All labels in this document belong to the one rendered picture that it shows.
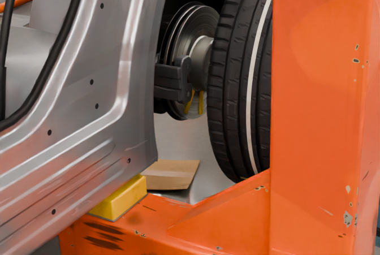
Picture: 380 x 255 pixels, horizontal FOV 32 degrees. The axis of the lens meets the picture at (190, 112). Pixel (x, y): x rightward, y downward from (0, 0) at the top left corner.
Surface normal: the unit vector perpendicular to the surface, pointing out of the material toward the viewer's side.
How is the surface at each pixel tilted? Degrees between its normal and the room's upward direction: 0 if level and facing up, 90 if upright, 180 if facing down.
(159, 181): 0
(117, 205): 89
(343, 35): 90
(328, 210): 90
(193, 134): 0
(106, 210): 90
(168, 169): 2
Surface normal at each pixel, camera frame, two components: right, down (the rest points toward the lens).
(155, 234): -0.03, -0.92
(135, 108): 0.86, 0.17
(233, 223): -0.50, 0.35
